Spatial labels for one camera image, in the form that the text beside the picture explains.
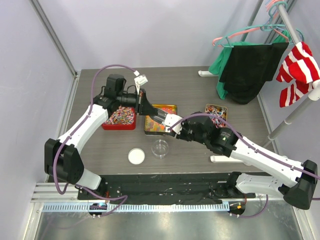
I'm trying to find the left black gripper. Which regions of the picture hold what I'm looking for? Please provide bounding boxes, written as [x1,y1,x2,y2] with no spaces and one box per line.
[116,88,158,116]

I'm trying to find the gold gummy tin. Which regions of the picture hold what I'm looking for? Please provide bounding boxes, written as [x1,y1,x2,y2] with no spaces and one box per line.
[144,104,178,136]

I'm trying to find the red candy tin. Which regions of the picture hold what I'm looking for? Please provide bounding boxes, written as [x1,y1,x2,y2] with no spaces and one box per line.
[101,106,137,131]

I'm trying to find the silver metal scoop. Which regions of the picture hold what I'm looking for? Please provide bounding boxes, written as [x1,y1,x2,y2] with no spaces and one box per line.
[151,108,174,127]

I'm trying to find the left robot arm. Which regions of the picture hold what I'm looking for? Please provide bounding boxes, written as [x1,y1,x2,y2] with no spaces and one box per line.
[44,74,158,200]

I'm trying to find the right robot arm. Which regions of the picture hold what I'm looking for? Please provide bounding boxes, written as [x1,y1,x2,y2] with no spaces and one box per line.
[166,112,320,210]

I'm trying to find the small gold lollipop tin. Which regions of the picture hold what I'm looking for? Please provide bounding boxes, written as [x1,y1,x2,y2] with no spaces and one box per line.
[205,104,228,128]

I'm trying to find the clear round jar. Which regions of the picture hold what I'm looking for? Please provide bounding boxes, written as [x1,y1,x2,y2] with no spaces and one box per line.
[151,139,169,159]

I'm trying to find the white round lid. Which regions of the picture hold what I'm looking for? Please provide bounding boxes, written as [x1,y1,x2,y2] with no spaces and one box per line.
[128,148,145,165]

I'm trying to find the green hanging garment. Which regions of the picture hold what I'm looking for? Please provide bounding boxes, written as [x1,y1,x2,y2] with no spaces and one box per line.
[208,34,291,100]

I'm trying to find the black hanging cloth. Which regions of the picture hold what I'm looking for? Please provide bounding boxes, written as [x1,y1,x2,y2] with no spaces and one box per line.
[219,41,290,105]

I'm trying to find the teal clothes hanger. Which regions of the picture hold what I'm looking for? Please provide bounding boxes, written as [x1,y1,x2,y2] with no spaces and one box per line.
[212,24,293,48]

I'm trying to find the red white striped sock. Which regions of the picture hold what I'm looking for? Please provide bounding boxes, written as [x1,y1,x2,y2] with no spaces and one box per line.
[276,41,320,108]

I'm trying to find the white clothes rack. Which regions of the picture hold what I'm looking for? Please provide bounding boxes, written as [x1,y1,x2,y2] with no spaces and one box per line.
[198,0,320,166]

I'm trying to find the pink clothes hanger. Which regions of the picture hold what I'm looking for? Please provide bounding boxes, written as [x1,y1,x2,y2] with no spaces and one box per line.
[211,0,289,48]

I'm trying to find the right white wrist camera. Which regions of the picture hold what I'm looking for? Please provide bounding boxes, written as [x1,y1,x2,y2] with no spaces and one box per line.
[163,113,182,135]

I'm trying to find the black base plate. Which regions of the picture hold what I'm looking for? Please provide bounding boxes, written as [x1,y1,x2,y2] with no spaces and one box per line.
[74,171,258,203]

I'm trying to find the aluminium frame rail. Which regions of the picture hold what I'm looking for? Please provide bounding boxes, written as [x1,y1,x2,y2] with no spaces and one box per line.
[32,182,306,213]

